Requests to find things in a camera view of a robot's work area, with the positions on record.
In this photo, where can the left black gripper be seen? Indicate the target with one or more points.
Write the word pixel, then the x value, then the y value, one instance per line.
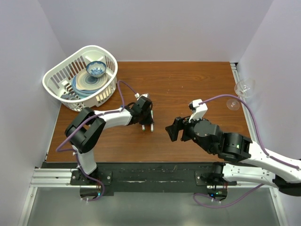
pixel 148 120

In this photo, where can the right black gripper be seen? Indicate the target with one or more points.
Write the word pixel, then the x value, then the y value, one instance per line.
pixel 180 123

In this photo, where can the white pen light green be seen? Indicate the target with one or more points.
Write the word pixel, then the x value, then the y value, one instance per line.
pixel 152 123

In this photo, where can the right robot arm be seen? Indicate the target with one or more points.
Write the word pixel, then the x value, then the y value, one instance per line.
pixel 245 160

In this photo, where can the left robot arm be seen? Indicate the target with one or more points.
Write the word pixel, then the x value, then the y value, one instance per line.
pixel 84 131

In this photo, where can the light blue plate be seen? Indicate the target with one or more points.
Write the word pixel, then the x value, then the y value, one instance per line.
pixel 82 93

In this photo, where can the blue patterned bowl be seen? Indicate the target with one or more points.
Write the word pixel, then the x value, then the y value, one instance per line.
pixel 96 69

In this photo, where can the white plastic basket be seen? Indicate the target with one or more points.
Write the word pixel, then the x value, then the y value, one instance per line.
pixel 57 81

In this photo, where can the beige blue plate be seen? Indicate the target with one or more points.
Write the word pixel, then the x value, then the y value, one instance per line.
pixel 88 82

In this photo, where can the clear wine glass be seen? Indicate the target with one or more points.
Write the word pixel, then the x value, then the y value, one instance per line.
pixel 243 89

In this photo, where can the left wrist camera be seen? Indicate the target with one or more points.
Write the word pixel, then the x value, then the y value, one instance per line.
pixel 146 95

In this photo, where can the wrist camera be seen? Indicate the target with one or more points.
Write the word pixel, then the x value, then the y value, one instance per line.
pixel 146 95
pixel 198 110

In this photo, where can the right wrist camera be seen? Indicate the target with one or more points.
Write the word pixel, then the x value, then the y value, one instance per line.
pixel 198 110

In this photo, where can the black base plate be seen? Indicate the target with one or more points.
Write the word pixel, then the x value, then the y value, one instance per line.
pixel 165 177

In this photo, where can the aluminium frame rail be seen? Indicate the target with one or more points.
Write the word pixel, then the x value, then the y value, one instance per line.
pixel 51 178

